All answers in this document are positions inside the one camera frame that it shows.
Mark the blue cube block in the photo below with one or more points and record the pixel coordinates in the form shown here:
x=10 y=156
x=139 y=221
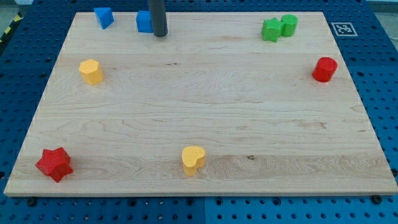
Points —
x=143 y=22

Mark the wooden board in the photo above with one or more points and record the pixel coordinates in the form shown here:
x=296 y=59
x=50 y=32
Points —
x=267 y=126

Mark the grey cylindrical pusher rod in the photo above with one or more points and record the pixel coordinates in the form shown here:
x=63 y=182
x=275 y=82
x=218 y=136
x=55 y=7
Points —
x=158 y=17

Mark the red star block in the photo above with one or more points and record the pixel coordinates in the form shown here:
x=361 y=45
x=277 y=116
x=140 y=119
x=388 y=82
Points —
x=55 y=164

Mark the black bolt left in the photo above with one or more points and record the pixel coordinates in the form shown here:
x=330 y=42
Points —
x=31 y=201

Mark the black bolt right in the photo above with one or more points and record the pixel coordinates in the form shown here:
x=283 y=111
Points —
x=376 y=199

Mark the green star block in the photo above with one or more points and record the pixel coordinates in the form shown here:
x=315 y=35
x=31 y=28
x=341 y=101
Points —
x=272 y=29

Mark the yellow heart block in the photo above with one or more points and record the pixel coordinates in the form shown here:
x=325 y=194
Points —
x=193 y=158

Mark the green cylinder block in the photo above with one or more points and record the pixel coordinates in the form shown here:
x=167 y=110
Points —
x=290 y=22

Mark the yellow hexagon block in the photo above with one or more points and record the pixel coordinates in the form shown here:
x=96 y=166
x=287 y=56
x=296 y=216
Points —
x=91 y=71

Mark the red cylinder block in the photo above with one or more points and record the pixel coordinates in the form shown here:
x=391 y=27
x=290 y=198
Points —
x=324 y=69

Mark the blue triangle block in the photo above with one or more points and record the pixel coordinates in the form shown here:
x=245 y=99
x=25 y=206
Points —
x=104 y=16

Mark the white fiducial marker tag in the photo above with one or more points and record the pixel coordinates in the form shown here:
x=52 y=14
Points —
x=344 y=29

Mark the black bolt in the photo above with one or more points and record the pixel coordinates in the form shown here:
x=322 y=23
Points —
x=31 y=201
x=376 y=199

